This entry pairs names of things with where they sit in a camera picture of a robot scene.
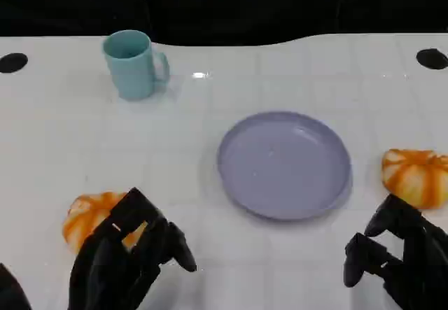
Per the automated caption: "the pale green mug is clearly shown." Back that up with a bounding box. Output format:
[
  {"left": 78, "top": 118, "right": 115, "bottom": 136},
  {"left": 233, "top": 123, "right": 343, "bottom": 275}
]
[{"left": 101, "top": 29, "right": 171, "bottom": 101}]

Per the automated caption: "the lilac plate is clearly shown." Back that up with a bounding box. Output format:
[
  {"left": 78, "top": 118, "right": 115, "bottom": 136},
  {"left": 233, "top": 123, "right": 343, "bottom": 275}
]
[{"left": 216, "top": 111, "right": 353, "bottom": 222}]

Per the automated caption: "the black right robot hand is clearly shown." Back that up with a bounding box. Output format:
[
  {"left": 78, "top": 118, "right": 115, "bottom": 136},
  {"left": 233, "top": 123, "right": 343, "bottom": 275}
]
[{"left": 344, "top": 194, "right": 448, "bottom": 310}]

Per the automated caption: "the black table grommet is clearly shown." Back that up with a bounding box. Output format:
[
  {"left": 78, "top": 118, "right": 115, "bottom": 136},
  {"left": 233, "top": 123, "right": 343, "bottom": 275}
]
[
  {"left": 0, "top": 52, "right": 29, "bottom": 74},
  {"left": 416, "top": 48, "right": 448, "bottom": 70}
]

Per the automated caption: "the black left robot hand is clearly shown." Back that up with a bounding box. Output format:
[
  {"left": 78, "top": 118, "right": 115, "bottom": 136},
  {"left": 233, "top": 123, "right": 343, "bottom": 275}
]
[{"left": 69, "top": 186, "right": 197, "bottom": 310}]

